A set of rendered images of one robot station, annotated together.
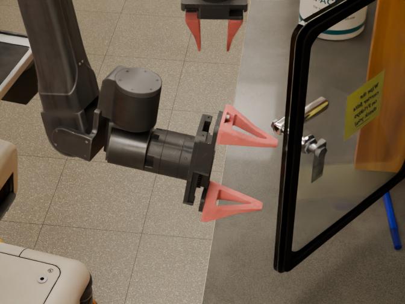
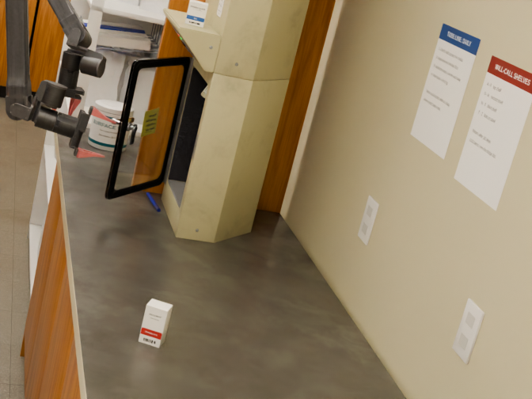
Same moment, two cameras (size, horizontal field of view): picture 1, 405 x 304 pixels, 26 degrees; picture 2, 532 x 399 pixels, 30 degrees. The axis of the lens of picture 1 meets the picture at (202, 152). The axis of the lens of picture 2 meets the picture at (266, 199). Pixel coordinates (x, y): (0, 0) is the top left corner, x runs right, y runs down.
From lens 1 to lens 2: 1.84 m
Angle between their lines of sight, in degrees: 32
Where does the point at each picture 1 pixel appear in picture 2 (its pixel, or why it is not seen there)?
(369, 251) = (144, 210)
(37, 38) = (12, 59)
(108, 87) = (43, 85)
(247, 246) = (83, 202)
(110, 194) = not seen: outside the picture
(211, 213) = (82, 153)
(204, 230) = not seen: outside the picture
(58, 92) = (18, 85)
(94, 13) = not seen: outside the picture
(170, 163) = (67, 124)
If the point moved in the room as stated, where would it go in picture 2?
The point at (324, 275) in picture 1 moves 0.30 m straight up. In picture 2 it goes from (124, 214) to (146, 113)
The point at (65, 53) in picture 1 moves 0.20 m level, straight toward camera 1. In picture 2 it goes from (25, 67) to (50, 89)
